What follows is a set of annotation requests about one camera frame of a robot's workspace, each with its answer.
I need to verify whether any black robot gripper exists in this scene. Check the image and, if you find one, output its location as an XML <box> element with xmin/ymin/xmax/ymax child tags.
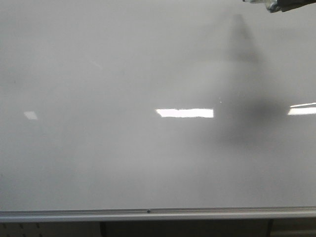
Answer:
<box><xmin>277</xmin><ymin>0</ymin><xmax>316</xmax><ymax>12</ymax></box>

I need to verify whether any black whiteboard marker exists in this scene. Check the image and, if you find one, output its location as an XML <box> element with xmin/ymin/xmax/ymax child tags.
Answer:
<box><xmin>243</xmin><ymin>0</ymin><xmax>281</xmax><ymax>13</ymax></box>

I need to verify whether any white whiteboard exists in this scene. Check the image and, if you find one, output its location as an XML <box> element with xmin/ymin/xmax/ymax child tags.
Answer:
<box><xmin>0</xmin><ymin>0</ymin><xmax>316</xmax><ymax>211</ymax></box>

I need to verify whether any aluminium marker tray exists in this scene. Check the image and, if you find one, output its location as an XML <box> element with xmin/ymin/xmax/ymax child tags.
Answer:
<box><xmin>0</xmin><ymin>206</ymin><xmax>316</xmax><ymax>223</ymax></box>

